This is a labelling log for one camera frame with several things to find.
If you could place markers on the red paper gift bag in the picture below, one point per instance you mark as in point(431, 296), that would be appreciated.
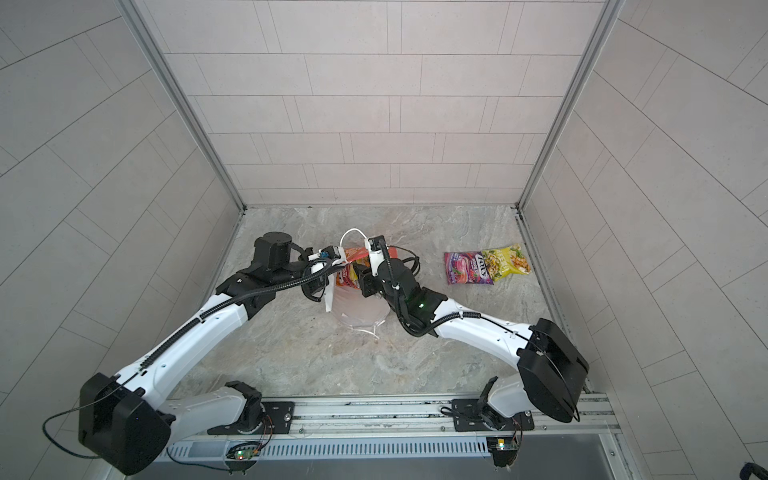
point(350, 307)

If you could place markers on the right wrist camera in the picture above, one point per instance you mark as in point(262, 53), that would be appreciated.
point(377, 253)

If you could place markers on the purple raspberry candy packet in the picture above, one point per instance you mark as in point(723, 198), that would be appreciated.
point(466, 268)

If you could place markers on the aluminium mounting rail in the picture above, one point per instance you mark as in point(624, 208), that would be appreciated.
point(372, 417)

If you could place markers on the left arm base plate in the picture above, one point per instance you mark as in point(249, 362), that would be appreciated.
point(271, 417)

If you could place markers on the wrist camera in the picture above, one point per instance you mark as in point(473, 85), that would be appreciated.
point(377, 253)
point(331, 253)

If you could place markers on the right green circuit board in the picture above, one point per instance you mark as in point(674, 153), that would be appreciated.
point(503, 450)

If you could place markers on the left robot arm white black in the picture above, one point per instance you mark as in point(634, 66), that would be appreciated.
point(129, 419)

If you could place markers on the yellow green snack packet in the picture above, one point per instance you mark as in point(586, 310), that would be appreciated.
point(506, 261)

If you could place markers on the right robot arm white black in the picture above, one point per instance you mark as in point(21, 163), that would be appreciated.
point(551, 372)

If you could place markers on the orange fruits candy packet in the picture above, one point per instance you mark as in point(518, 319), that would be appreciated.
point(357, 262)

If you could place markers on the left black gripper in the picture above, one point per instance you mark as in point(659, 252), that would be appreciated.
point(317, 285)

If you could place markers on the green circuit board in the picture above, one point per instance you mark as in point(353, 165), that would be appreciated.
point(503, 450)
point(241, 457)

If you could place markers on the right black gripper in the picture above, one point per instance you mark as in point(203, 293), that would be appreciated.
point(366, 280)

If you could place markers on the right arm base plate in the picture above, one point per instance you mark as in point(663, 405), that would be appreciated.
point(469, 416)

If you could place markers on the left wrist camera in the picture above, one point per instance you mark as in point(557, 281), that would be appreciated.
point(331, 253)

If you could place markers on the left green circuit board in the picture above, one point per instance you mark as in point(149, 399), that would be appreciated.
point(241, 457)

